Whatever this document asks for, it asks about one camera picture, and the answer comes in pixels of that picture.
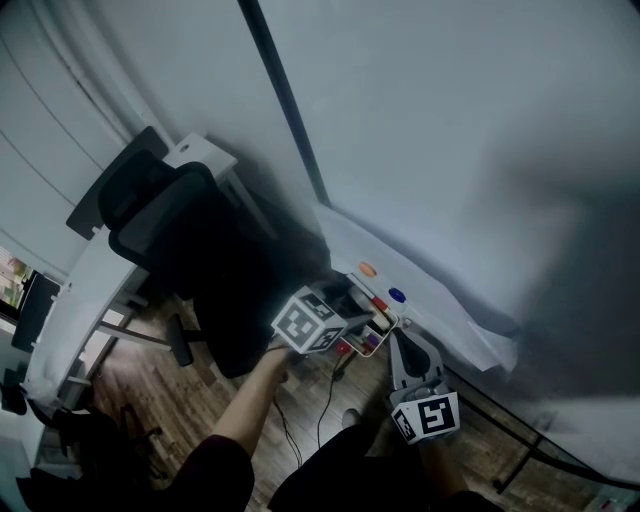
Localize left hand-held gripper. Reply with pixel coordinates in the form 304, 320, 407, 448
271, 284, 374, 355

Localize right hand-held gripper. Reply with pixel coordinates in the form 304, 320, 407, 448
388, 328, 461, 446

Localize white marker holder tray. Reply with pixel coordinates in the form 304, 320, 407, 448
343, 272, 400, 358

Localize person's left forearm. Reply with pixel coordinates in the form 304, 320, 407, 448
211, 346, 292, 457

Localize person's right forearm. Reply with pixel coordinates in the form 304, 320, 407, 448
416, 438, 470, 497

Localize white paper sheet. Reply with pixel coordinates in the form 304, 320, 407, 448
312, 202, 519, 374

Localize black mesh office chair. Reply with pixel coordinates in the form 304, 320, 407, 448
97, 148, 337, 380

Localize person's black trousers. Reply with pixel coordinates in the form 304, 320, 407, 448
268, 423, 504, 512

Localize person's dark maroon shirt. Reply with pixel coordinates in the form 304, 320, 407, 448
163, 433, 257, 512

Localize long white desk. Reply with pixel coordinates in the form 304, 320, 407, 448
19, 131, 239, 417

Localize black desk divider panel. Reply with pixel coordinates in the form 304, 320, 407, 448
10, 269, 62, 354
65, 125, 173, 242

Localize black swivel chair with armrests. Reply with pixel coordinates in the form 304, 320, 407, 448
17, 394, 167, 512

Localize window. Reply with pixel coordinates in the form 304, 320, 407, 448
0, 244, 36, 322

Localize thin black cable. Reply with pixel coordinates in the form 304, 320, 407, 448
269, 359, 351, 470

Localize whiteboard with black frame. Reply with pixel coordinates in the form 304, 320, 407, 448
236, 0, 640, 495

